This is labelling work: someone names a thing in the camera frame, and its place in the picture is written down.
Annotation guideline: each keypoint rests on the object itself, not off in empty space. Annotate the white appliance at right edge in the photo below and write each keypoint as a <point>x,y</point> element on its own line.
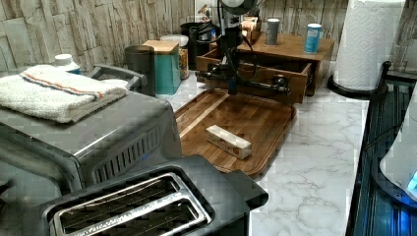
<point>400,163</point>

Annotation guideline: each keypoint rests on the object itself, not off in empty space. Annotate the white striped folded towel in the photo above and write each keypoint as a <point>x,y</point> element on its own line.
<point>47,92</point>

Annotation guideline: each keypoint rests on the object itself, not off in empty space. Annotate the white paper towel roll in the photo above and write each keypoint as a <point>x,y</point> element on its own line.
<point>369,29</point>

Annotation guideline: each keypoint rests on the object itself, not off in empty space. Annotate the stainless steel toaster oven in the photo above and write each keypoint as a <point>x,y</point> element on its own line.
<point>43,160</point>

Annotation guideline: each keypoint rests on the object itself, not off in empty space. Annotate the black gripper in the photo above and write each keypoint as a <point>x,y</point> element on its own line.
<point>221,72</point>

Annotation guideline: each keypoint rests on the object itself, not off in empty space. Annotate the black coffee maker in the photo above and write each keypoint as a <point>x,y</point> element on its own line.
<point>200,35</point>

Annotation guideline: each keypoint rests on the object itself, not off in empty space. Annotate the white butter box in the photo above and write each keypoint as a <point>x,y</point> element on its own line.
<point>228,142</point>

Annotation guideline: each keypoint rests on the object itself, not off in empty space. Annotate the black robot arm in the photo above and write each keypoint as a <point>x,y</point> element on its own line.
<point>229,35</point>

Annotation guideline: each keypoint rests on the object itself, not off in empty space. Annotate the teal canister with wooden lid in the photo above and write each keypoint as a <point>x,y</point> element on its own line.
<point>166,65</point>

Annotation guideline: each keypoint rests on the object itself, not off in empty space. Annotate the glass jar with white lid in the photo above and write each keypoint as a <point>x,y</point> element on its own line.
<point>182,41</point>

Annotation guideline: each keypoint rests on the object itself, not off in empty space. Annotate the black two-slot toaster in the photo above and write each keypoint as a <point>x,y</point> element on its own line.
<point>184,197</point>

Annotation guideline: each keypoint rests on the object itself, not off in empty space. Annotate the grey shaker can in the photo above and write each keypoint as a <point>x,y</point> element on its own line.
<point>272,31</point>

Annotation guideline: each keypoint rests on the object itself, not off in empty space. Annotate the wooden drawer with black handle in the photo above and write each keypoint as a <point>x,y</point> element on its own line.
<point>282,78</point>

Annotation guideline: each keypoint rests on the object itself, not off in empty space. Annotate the black paper towel holder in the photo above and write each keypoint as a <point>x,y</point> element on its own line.
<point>373,91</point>

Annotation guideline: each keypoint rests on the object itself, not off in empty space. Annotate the blue shaker can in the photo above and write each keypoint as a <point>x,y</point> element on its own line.
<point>313,35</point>

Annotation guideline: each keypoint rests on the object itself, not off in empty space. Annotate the small wooden box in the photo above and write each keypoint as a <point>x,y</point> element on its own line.
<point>251,28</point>

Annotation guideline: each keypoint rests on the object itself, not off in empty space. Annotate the wooden cutting board tray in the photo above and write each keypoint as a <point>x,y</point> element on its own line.
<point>263,122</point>

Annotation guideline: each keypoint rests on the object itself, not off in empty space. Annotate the white plastic bottle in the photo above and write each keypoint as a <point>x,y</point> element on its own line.
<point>66,63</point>

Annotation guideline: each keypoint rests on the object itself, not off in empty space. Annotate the wooden drawer cabinet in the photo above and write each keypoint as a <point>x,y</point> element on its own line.
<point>292,46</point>

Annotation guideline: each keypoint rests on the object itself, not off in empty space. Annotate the dark grey cylindrical canister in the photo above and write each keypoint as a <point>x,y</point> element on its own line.
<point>140,58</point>

